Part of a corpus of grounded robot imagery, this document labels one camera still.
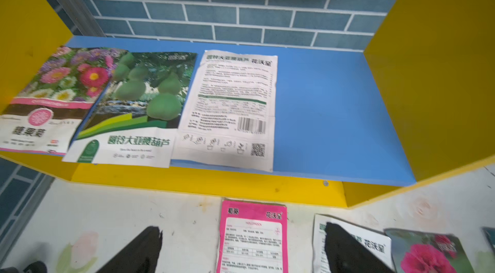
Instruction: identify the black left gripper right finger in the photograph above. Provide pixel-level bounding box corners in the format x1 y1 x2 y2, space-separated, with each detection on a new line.
324 222 393 273

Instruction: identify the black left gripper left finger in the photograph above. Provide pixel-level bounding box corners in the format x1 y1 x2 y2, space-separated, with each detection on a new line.
98 226 162 273

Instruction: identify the white text gourd seed bag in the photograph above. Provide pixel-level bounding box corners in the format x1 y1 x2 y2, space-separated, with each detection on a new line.
312 214 395 272

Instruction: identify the red peony seed bag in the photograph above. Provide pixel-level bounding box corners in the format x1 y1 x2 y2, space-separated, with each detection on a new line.
384 229 474 273

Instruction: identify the pink-bordered seed bag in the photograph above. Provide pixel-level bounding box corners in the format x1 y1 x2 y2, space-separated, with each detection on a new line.
217 200 289 273

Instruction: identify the green gourd seed bag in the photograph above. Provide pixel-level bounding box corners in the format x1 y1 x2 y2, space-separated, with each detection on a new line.
63 52 197 168

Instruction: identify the purple flower seed bag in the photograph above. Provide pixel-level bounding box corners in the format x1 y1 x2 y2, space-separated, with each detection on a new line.
482 227 495 253

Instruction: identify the white back-side seed bag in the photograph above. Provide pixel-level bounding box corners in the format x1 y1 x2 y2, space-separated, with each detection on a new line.
172 50 278 172

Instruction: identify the yellow wooden shelf unit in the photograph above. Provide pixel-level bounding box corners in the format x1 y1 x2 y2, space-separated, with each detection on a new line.
1 0 494 208

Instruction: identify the candy chrysanthemum seed bag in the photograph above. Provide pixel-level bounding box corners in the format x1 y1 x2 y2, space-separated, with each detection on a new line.
1 46 128 156

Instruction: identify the floral table mat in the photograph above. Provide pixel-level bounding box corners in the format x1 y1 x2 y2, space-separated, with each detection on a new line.
55 231 99 273

